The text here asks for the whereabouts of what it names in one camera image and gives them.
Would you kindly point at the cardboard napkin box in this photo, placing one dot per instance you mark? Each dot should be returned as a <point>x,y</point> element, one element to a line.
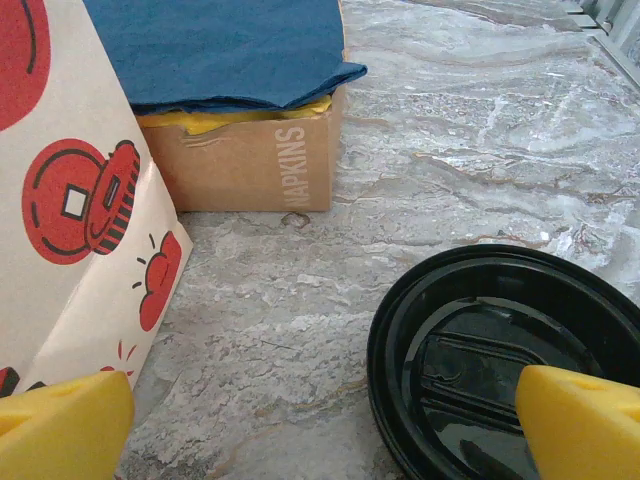
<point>240,170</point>

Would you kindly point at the yellow paper napkin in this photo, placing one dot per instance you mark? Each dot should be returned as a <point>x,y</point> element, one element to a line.
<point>215,122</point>

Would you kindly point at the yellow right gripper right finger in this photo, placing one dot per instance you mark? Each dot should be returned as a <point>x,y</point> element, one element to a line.
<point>585,430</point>

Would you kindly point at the blue paper napkin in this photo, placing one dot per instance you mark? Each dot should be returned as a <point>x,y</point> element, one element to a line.
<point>225,50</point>

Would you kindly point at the black plastic cup lid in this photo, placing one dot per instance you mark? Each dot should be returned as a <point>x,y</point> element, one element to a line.
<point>374,360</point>
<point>465,360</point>

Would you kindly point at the aluminium side rail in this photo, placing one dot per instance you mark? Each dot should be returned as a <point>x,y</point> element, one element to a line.
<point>620,35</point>

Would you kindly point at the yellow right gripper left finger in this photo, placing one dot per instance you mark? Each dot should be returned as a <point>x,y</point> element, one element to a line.
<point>60,430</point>

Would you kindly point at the white paper bag red prints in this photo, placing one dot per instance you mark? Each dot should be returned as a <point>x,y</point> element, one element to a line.
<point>60,300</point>

